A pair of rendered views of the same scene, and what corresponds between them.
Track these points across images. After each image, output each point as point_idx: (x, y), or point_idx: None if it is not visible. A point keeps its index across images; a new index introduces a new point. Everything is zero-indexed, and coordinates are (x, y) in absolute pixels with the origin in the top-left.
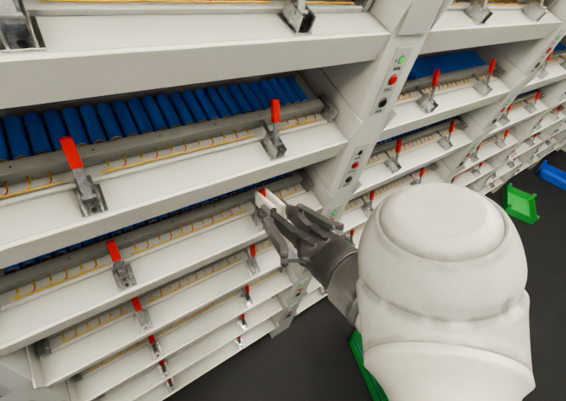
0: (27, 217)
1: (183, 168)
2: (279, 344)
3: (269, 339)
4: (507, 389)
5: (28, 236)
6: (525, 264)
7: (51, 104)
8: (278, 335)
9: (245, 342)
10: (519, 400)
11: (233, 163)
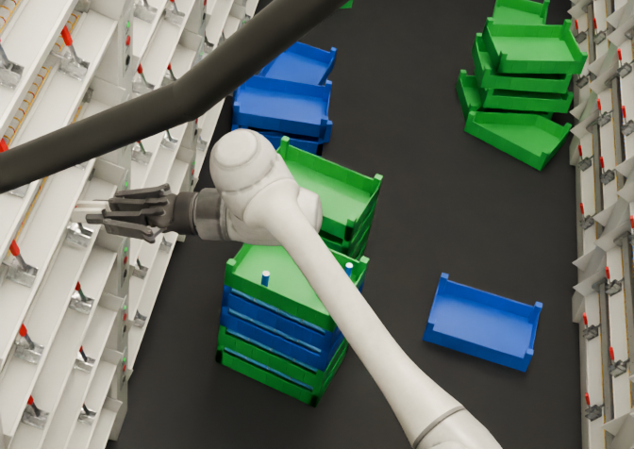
0: (6, 307)
1: (41, 219)
2: (134, 440)
3: (116, 444)
4: (287, 189)
5: (20, 315)
6: (269, 146)
7: None
8: (123, 431)
9: None
10: (294, 191)
11: (64, 191)
